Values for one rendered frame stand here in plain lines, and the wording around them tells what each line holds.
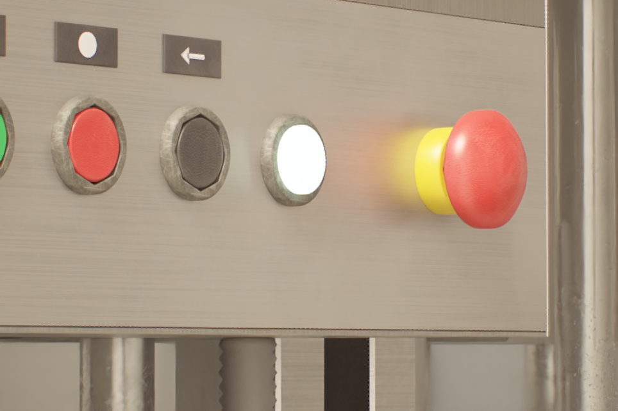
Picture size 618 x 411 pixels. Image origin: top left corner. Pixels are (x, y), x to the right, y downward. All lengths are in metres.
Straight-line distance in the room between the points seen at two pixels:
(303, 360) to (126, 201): 0.31
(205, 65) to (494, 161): 0.12
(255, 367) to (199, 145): 0.17
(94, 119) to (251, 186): 0.08
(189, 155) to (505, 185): 0.13
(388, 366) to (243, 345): 0.18
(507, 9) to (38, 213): 0.25
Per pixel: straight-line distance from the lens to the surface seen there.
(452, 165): 1.07
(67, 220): 0.96
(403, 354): 1.33
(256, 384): 1.15
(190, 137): 0.99
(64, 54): 0.96
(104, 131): 0.96
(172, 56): 0.99
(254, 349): 1.15
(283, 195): 1.03
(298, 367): 1.28
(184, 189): 0.99
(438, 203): 1.09
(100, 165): 0.96
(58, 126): 0.95
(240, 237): 1.02
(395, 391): 1.32
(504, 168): 1.08
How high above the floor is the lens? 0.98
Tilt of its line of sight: 3 degrees up
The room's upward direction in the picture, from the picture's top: straight up
